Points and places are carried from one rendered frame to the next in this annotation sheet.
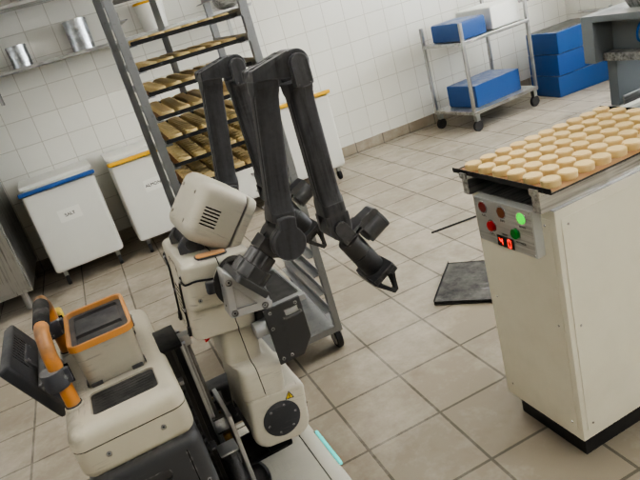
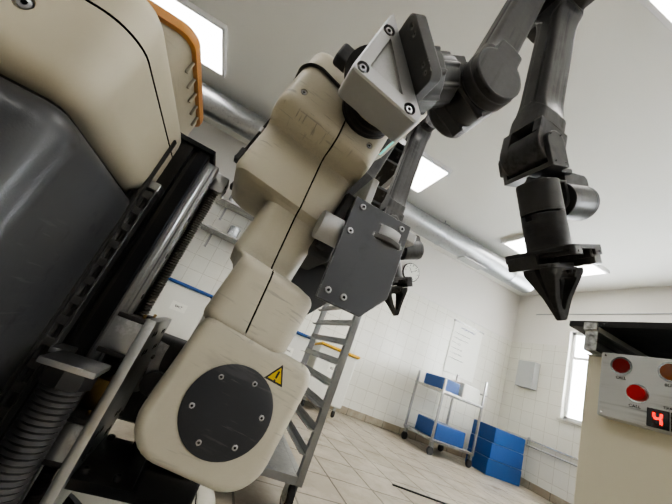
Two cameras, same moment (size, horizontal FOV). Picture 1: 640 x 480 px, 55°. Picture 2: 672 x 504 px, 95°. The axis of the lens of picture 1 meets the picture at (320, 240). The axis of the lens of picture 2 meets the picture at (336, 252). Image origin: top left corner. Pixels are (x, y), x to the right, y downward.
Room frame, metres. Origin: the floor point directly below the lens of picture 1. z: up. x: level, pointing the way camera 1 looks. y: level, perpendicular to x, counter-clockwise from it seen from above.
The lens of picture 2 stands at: (0.97, 0.16, 0.59)
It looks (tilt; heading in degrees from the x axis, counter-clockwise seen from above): 18 degrees up; 3
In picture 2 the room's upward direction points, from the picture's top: 22 degrees clockwise
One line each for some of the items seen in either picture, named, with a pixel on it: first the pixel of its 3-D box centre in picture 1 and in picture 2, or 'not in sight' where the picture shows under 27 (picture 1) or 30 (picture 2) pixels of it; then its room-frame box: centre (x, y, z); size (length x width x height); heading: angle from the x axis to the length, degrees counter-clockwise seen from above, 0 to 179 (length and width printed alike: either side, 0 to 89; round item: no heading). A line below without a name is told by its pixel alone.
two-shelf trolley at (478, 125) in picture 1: (479, 57); (445, 410); (5.71, -1.88, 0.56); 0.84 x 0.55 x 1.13; 114
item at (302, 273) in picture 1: (297, 269); (296, 406); (2.69, 0.14, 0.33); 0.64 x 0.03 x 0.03; 15
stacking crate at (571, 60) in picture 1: (568, 56); (495, 450); (5.92, -2.80, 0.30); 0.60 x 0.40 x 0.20; 107
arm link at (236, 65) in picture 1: (252, 133); (405, 171); (1.76, 0.10, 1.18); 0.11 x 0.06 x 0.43; 19
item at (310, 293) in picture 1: (303, 286); (289, 425); (2.69, 0.14, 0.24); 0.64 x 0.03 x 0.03; 15
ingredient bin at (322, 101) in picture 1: (299, 140); (323, 376); (5.26, -0.07, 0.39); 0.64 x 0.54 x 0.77; 15
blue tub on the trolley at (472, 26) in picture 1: (457, 29); (441, 383); (5.60, -1.70, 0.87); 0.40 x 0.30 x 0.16; 21
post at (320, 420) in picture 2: (285, 149); (367, 287); (2.41, 0.03, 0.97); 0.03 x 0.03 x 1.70; 15
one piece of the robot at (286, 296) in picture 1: (266, 306); (335, 254); (1.50, 0.19, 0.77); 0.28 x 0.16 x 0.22; 19
